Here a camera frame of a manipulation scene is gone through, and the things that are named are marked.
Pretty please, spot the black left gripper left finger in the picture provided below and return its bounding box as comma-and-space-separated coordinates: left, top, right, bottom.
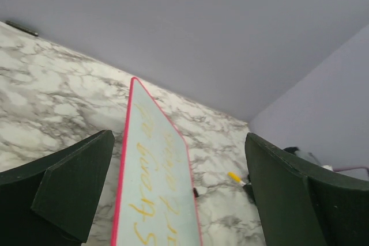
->
1, 130, 115, 245

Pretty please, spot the black whiteboard clip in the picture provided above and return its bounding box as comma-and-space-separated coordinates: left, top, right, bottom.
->
193, 188, 199, 198

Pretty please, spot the pink framed whiteboard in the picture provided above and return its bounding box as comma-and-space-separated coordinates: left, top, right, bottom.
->
111, 77, 202, 245

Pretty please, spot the yellow marker cap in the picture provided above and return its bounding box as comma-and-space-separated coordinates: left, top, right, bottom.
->
228, 172, 242, 183

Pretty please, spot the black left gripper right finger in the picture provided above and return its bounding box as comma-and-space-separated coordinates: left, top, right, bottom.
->
244, 133, 368, 245

